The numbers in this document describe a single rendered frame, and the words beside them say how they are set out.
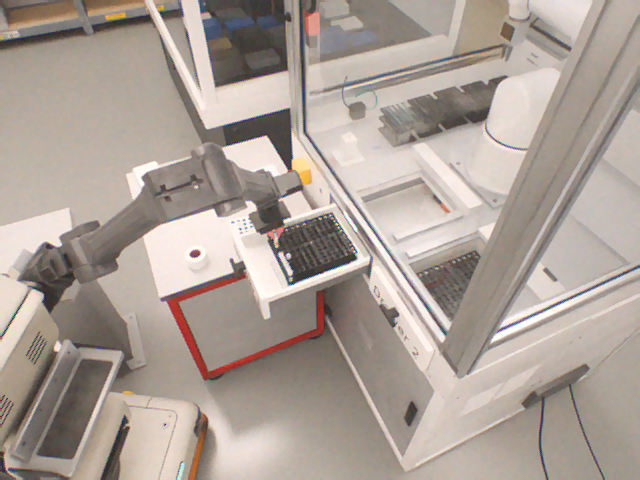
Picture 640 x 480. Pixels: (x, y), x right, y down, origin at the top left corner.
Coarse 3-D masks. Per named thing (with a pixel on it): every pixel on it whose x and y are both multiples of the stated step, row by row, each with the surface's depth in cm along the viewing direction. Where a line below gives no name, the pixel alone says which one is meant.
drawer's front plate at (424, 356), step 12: (372, 276) 131; (384, 276) 127; (372, 288) 135; (384, 288) 126; (384, 300) 128; (396, 300) 122; (408, 312) 120; (396, 324) 126; (408, 324) 118; (408, 336) 121; (420, 336) 115; (408, 348) 124; (420, 348) 116; (432, 348) 113; (420, 360) 119
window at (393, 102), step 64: (320, 0) 113; (384, 0) 87; (448, 0) 71; (512, 0) 60; (576, 0) 52; (320, 64) 126; (384, 64) 95; (448, 64) 76; (512, 64) 63; (320, 128) 142; (384, 128) 104; (448, 128) 82; (512, 128) 67; (384, 192) 114; (448, 192) 88; (448, 256) 96; (448, 320) 105
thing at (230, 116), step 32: (192, 0) 152; (160, 32) 238; (192, 32) 159; (192, 96) 196; (224, 96) 182; (256, 96) 188; (288, 96) 194; (224, 128) 195; (256, 128) 202; (288, 128) 210; (288, 160) 224
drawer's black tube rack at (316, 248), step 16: (320, 224) 143; (288, 240) 139; (304, 240) 139; (320, 240) 139; (336, 240) 139; (304, 256) 135; (320, 256) 135; (336, 256) 136; (352, 256) 139; (304, 272) 134; (320, 272) 136
